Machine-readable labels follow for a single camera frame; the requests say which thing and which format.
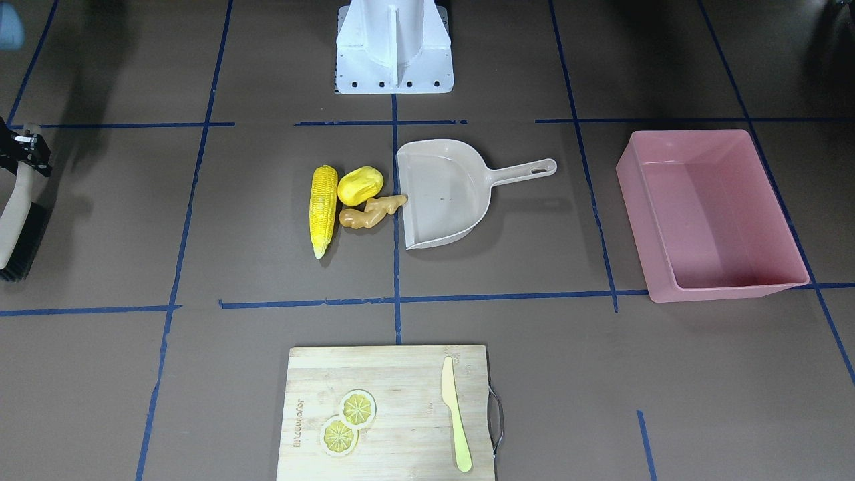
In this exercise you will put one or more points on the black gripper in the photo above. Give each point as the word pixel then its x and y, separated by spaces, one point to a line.
pixel 27 149

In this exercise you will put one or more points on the beige hand brush black bristles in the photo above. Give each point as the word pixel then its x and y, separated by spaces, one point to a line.
pixel 23 220

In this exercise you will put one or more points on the tan toy ginger root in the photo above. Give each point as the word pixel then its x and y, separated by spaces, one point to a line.
pixel 374 211

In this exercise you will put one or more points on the beige plastic dustpan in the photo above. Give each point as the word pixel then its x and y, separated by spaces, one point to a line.
pixel 449 189

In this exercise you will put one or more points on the pink plastic bin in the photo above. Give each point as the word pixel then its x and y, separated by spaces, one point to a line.
pixel 704 216

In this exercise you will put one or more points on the lemon slice far from knife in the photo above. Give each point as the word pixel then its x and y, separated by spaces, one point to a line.
pixel 336 438

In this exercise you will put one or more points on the wooden cutting board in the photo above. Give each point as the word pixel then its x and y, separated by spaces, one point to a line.
pixel 410 437

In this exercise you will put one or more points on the yellow plastic toy knife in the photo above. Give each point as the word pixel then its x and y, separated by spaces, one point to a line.
pixel 448 390

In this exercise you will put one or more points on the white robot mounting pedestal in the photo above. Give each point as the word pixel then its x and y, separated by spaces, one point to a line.
pixel 394 47

